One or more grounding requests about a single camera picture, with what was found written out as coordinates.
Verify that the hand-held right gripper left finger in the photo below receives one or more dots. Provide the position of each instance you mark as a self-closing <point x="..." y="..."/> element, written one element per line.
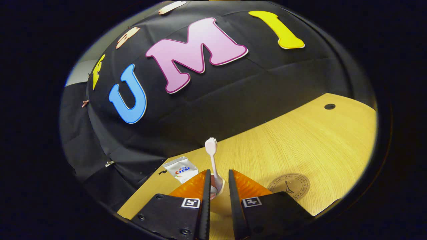
<point x="173" y="213"/>

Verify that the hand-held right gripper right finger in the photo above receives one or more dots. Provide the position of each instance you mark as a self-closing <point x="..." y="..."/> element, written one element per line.
<point x="267" y="213"/>

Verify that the round brown coaster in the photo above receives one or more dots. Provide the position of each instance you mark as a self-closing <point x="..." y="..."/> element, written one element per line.
<point x="293" y="185"/>

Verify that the beige pink cup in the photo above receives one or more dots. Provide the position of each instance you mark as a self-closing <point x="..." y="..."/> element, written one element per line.
<point x="214" y="194"/>

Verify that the white toothpaste tube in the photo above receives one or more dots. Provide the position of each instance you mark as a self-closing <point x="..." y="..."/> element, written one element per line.
<point x="180" y="169"/>

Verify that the pink toothbrush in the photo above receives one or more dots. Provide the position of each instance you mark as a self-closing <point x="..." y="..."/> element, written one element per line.
<point x="211" y="146"/>

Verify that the silver metal clip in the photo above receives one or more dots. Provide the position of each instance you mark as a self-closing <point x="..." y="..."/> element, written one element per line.
<point x="109" y="163"/>

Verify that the round black desk grommet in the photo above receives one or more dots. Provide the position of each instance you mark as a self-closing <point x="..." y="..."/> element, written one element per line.
<point x="330" y="106"/>

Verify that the black backdrop cloth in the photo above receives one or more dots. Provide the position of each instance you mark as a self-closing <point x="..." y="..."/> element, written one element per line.
<point x="233" y="86"/>

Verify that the small pink clip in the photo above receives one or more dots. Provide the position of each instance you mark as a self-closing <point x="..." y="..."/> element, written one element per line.
<point x="85" y="103"/>

